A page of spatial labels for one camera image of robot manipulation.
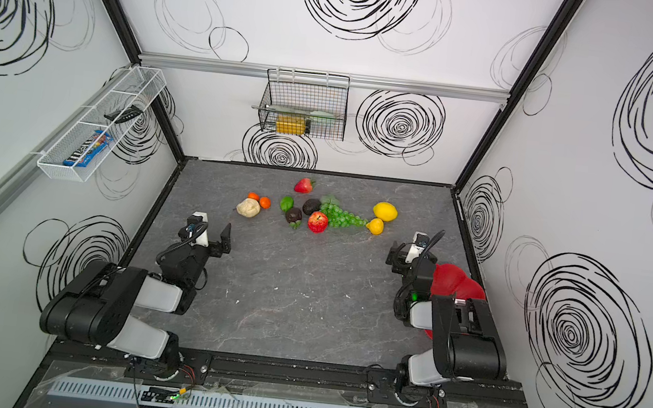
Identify large yellow lemon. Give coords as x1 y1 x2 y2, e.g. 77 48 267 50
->
372 202 399 223

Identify red flower-shaped fruit bowl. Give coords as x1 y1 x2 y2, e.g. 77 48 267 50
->
428 264 485 344

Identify red apple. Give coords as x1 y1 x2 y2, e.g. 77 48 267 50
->
307 211 330 234

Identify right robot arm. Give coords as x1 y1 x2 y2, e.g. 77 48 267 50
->
385 242 507 406

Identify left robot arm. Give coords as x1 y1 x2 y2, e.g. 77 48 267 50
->
39 211 232 383

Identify small yellow pear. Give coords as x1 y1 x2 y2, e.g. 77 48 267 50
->
365 218 385 235

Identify orange tangerine right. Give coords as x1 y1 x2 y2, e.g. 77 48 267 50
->
259 197 272 209

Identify green lime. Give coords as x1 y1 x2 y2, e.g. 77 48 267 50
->
279 197 294 213

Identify dark purple mangosteen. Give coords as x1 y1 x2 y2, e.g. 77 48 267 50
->
285 207 303 229

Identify green grape bunch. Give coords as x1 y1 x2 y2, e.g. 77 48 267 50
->
320 195 368 228

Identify dark avocado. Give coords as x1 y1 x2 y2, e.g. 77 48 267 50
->
302 198 322 216

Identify red strawberry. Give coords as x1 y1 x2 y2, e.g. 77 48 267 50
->
293 177 316 195

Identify yellow sponge in basket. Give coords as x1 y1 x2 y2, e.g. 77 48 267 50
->
275 115 308 136

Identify black remote control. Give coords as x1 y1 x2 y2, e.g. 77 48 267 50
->
104 105 143 125

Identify blue candy packet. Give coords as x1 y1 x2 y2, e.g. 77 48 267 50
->
62 129 114 168

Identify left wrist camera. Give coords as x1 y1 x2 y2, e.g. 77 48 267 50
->
186 211 208 239

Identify white wire wall shelf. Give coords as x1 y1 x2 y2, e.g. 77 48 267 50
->
36 66 166 183

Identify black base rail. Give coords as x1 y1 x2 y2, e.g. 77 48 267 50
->
40 341 528 408

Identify white slotted cable duct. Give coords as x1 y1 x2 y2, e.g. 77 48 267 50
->
47 376 361 408

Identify black wire wall basket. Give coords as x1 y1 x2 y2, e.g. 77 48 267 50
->
253 75 350 141

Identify aluminium wall rail back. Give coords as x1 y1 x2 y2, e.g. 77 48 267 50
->
139 52 510 105

